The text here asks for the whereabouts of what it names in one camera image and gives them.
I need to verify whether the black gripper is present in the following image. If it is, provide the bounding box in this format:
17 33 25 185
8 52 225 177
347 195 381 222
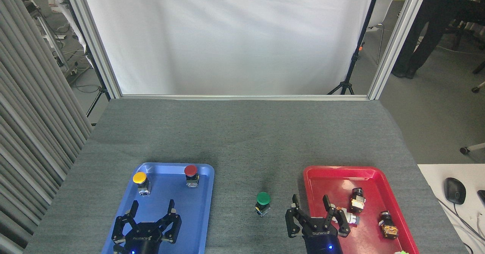
285 194 351 254
111 199 182 254

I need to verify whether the green push button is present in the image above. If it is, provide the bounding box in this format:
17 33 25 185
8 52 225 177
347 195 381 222
255 192 271 218

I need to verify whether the yellow push button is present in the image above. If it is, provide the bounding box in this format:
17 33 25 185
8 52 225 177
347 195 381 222
133 171 152 196

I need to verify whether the red push button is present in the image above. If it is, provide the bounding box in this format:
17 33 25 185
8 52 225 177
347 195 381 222
184 165 200 188

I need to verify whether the blue plastic tray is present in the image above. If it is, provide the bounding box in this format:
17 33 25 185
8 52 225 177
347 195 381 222
102 162 215 254

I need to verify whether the red plastic tray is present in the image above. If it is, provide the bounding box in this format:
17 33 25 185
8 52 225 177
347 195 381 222
303 166 420 254

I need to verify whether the black computer mouse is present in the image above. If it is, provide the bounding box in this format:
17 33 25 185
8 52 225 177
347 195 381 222
444 177 466 205

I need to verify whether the black light stand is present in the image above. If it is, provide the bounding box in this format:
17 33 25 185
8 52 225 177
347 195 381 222
86 50 111 117

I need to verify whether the grey ribbed curtain panel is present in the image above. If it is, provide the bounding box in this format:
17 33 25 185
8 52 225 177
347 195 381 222
0 0 94 254

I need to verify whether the black tripod stand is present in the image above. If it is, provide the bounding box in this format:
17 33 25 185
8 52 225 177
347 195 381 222
327 0 383 95

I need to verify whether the white chair leg with caster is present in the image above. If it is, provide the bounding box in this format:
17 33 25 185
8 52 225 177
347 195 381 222
460 142 485 155

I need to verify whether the white backdrop screen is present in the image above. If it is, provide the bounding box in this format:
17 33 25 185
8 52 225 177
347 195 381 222
80 0 379 95

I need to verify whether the white chair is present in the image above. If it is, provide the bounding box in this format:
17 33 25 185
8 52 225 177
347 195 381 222
366 0 396 65

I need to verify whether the person in black trousers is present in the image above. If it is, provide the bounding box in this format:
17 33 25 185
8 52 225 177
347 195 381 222
391 0 485 79

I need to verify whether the white and orange switch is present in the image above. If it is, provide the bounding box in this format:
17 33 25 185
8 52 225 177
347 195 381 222
333 207 360 226

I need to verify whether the black and silver switch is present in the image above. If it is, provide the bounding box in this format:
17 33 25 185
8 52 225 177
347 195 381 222
349 188 366 213

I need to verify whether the black switch with amber base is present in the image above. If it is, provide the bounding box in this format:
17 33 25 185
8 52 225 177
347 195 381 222
378 210 399 240

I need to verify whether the silver frame crossbar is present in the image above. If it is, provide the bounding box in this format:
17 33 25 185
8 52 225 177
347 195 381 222
121 94 370 101

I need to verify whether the grey mouse cable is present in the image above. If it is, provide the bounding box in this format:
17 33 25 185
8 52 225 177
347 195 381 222
436 197 485 244

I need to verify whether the silver frame post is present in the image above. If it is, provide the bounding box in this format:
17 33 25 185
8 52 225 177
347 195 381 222
368 0 432 100
62 0 122 99

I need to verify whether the metal frame cart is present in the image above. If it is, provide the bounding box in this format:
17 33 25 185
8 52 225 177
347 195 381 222
17 0 78 77

